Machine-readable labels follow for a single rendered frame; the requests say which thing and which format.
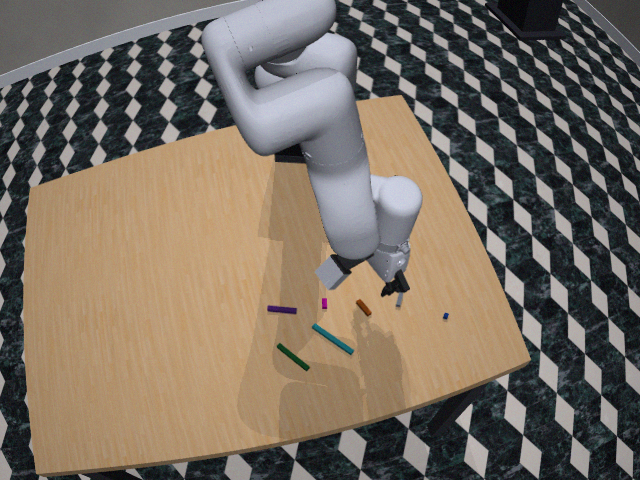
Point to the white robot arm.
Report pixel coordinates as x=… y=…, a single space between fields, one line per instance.
x=316 y=106

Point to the orange rod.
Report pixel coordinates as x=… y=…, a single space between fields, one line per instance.
x=363 y=307

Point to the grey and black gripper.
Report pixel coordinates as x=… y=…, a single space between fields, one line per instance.
x=387 y=267

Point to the dark green rod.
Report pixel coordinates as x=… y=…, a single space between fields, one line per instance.
x=293 y=357

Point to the turquoise rod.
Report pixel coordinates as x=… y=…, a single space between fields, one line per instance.
x=333 y=339

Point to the purple rod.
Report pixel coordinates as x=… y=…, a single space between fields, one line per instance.
x=280 y=309

